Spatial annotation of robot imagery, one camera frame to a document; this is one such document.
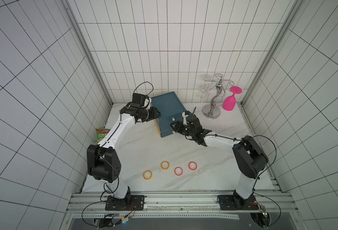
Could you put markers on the red tape roll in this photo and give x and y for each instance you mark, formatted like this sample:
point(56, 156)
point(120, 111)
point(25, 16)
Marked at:
point(192, 166)
point(178, 171)

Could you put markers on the teal three-drawer cabinet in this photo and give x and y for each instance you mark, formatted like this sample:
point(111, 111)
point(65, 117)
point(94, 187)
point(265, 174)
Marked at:
point(171, 109)

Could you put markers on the aluminium mounting rail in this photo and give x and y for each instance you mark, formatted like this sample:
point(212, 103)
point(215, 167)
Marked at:
point(213, 204)

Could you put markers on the circuit board with cables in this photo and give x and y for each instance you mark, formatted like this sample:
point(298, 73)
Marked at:
point(262, 220)

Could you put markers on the pink plastic wine glass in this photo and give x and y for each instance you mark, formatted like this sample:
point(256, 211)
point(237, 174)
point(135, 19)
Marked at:
point(230, 102)

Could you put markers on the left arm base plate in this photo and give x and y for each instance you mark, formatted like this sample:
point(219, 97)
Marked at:
point(131, 202)

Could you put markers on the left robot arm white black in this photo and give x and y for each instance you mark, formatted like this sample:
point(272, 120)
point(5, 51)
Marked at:
point(102, 159)

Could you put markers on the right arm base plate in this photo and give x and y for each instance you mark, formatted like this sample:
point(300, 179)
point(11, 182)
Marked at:
point(235, 202)

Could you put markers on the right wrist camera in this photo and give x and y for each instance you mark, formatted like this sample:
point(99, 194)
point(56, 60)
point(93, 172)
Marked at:
point(189, 117)

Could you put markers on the orange tape roll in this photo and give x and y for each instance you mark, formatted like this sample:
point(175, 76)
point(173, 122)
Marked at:
point(165, 165)
point(147, 175)

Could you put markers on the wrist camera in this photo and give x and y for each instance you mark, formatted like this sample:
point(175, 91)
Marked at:
point(140, 100)
point(189, 117)

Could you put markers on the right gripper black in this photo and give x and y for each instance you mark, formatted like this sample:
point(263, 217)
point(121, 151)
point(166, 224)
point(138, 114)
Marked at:
point(182, 128)

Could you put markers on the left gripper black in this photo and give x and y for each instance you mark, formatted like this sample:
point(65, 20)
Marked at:
point(154, 114)

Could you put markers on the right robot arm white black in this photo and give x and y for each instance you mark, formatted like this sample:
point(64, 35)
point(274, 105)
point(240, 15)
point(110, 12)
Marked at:
point(249, 156)

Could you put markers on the clear hanging wine glass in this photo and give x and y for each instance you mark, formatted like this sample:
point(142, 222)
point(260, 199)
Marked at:
point(206, 87)

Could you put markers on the orange tape roll left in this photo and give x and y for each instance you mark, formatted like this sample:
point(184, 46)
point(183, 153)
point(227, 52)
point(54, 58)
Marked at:
point(147, 175)

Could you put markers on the green snack bag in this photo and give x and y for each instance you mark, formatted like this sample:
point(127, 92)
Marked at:
point(101, 134)

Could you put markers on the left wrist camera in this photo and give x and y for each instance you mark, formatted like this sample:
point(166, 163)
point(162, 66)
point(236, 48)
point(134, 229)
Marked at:
point(140, 100)

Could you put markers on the silver wine glass rack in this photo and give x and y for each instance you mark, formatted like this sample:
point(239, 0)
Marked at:
point(212, 111)

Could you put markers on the orange tape roll right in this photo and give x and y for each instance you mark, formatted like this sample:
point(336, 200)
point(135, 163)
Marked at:
point(165, 165)

